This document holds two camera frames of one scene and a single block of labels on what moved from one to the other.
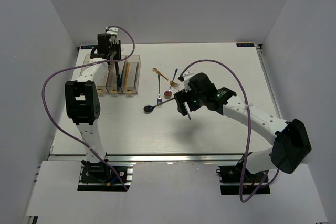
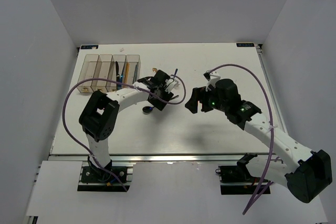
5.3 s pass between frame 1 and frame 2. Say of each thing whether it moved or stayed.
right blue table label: stayed
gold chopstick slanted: stayed
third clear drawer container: stayed
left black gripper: moved
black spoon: stayed
